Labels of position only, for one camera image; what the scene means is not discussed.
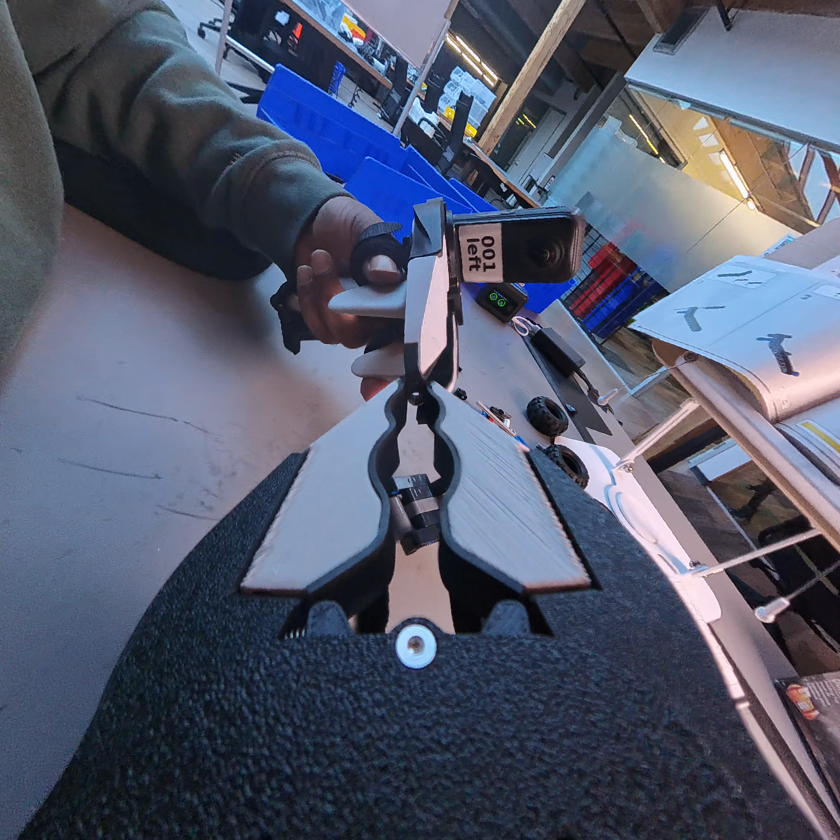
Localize person's left hand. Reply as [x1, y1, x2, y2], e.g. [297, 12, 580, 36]
[292, 195, 412, 355]

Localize pile of small building bricks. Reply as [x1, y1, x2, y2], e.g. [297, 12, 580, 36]
[453, 388, 515, 431]

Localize black toy tyre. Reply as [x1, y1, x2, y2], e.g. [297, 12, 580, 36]
[527, 395, 571, 439]
[542, 443, 592, 490]

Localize toy truck box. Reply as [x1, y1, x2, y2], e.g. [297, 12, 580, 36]
[775, 670, 840, 795]

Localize black beam frame yellow pins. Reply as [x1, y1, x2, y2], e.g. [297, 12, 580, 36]
[389, 473, 443, 555]

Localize person's torso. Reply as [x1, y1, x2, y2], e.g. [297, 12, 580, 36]
[0, 0, 67, 375]

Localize black device with green display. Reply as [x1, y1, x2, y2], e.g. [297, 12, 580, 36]
[473, 281, 530, 324]

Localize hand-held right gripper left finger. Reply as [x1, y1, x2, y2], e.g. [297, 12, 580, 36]
[241, 384, 405, 628]

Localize stacked red and blue crates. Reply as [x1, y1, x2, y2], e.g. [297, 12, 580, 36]
[567, 226, 673, 340]

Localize black power adapter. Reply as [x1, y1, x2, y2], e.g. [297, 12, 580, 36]
[532, 325, 588, 378]

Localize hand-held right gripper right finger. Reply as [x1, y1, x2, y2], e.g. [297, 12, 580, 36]
[428, 384, 594, 624]

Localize wooden post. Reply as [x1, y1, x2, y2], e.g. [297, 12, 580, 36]
[476, 0, 588, 156]

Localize person's left forearm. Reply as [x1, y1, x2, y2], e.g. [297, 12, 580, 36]
[14, 0, 353, 279]

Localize white book stand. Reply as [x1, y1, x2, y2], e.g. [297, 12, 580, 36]
[565, 217, 840, 631]

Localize grey desk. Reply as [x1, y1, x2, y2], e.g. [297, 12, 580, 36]
[0, 204, 840, 840]

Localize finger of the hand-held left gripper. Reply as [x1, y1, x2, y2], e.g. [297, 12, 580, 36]
[405, 250, 448, 396]
[443, 250, 464, 392]

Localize instruction booklet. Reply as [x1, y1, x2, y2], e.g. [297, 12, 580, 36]
[633, 254, 840, 487]

